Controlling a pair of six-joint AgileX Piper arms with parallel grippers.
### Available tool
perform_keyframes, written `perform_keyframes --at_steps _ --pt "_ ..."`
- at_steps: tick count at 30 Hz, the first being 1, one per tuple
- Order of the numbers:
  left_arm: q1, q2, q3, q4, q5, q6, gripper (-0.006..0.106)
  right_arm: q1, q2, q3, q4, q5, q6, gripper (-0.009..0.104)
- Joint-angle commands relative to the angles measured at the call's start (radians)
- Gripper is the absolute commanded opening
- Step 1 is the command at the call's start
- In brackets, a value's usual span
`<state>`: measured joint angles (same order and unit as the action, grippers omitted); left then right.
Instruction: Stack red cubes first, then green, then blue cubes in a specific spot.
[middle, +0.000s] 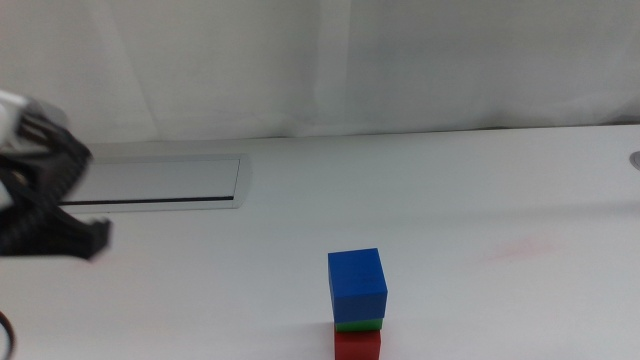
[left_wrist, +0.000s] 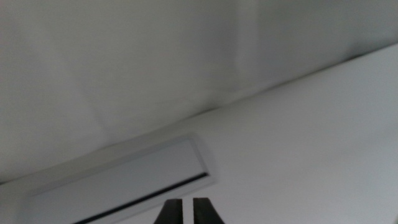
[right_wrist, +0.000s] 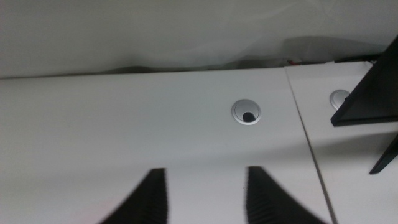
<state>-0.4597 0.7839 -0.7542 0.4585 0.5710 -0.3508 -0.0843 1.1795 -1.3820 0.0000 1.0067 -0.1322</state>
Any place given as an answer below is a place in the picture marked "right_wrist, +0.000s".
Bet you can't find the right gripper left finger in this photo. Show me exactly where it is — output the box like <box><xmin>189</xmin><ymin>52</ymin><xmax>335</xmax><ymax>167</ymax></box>
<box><xmin>98</xmin><ymin>167</ymin><xmax>169</xmax><ymax>224</ymax></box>

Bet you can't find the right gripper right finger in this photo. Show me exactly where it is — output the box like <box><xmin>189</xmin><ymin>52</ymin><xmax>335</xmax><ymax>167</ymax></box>
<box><xmin>245</xmin><ymin>166</ymin><xmax>328</xmax><ymax>224</ymax></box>

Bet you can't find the white curtain backdrop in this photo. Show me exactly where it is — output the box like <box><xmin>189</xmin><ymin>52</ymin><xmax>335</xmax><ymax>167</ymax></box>
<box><xmin>0</xmin><ymin>0</ymin><xmax>398</xmax><ymax>78</ymax></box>

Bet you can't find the silver round cable grommet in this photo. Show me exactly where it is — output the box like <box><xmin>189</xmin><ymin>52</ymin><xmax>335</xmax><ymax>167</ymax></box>
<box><xmin>329</xmin><ymin>89</ymin><xmax>352</xmax><ymax>111</ymax></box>
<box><xmin>231</xmin><ymin>98</ymin><xmax>262</xmax><ymax>126</ymax></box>

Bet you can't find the black monitor stand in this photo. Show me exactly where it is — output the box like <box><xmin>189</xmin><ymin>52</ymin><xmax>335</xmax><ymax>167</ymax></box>
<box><xmin>330</xmin><ymin>34</ymin><xmax>398</xmax><ymax>175</ymax></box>

